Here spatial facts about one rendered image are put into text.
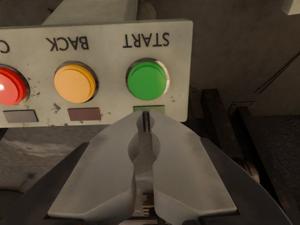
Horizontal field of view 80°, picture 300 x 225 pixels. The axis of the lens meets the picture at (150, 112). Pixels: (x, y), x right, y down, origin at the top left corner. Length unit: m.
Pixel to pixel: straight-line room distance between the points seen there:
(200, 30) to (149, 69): 0.68
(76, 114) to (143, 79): 0.09
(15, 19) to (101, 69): 0.78
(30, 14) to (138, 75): 0.77
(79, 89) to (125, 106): 0.05
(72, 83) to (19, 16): 0.76
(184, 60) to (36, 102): 0.17
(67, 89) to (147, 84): 0.08
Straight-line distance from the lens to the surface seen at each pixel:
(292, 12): 0.58
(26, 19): 0.94
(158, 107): 0.20
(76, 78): 0.20
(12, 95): 0.24
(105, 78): 0.20
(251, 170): 0.79
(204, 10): 0.82
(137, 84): 0.18
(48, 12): 0.87
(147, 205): 2.48
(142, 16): 0.63
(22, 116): 0.26
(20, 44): 0.22
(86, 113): 0.22
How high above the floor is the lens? 0.75
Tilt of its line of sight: 41 degrees down
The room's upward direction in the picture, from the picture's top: 179 degrees clockwise
